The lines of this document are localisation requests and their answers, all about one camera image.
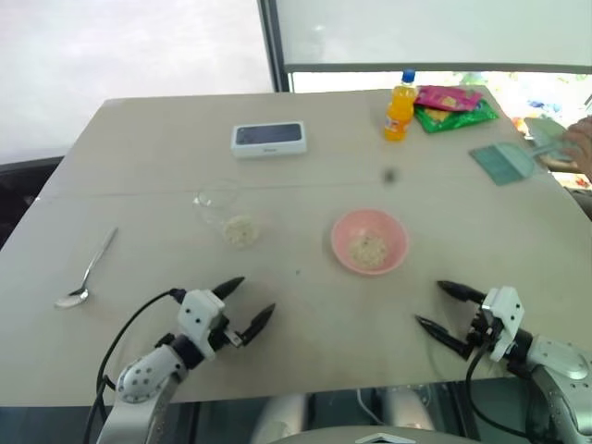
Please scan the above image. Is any grey rounded robot leg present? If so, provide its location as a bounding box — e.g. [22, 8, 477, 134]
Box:
[252, 392, 310, 440]
[381, 387, 438, 431]

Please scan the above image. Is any white phone box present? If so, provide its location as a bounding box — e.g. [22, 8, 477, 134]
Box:
[230, 121, 310, 160]

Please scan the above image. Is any clear glass cup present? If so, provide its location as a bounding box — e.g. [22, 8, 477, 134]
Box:
[191, 179, 272, 253]

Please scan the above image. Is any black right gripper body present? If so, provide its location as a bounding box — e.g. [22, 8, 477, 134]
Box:
[465, 304, 506, 358]

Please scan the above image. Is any silver metal spoon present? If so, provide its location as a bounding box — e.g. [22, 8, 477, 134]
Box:
[54, 226, 120, 310]

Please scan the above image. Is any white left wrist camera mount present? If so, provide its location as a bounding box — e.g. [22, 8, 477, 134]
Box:
[178, 290, 227, 360]

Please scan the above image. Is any light green hand brush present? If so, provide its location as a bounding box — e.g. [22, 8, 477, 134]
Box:
[523, 116, 579, 164]

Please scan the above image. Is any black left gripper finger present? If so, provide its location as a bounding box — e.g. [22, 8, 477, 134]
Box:
[233, 302, 278, 349]
[211, 277, 246, 302]

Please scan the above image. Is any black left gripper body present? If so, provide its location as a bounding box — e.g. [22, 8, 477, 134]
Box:
[209, 314, 244, 352]

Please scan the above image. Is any white roller blind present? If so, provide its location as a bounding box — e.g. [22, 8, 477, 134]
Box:
[267, 0, 592, 75]

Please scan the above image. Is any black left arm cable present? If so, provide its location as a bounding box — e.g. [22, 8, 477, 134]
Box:
[82, 288, 187, 444]

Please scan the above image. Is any dark window frame post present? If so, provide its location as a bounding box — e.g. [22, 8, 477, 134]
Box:
[256, 0, 296, 94]

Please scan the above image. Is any person's bare hand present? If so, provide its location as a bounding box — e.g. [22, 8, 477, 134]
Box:
[561, 115, 592, 182]

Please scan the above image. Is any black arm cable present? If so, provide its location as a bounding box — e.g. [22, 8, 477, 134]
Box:
[463, 344, 531, 438]
[82, 288, 187, 444]

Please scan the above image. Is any pink bowl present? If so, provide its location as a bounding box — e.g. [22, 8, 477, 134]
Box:
[329, 208, 411, 278]

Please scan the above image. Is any orange juice bottle blue cap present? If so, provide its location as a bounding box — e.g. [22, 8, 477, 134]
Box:
[383, 68, 417, 143]

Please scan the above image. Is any grey robot torso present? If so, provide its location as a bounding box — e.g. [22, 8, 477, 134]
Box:
[249, 424, 487, 444]

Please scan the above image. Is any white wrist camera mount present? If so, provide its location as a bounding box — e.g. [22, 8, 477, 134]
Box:
[178, 290, 227, 360]
[480, 286, 522, 364]

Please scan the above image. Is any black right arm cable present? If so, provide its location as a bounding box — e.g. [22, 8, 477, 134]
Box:
[463, 344, 531, 438]

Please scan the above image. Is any green snack bag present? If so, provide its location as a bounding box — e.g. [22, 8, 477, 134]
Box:
[412, 98, 501, 136]

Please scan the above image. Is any pink snack bag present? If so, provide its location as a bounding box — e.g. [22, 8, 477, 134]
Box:
[413, 84, 484, 113]

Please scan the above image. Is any green dustpan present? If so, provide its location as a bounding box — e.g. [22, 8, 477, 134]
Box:
[468, 140, 563, 188]

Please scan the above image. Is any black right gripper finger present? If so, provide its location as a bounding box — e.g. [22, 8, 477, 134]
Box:
[413, 314, 475, 363]
[436, 279, 487, 305]

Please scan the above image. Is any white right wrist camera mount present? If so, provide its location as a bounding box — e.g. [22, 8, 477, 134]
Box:
[480, 286, 522, 364]

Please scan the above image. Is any thin white cable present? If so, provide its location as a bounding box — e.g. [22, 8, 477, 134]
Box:
[356, 388, 385, 426]

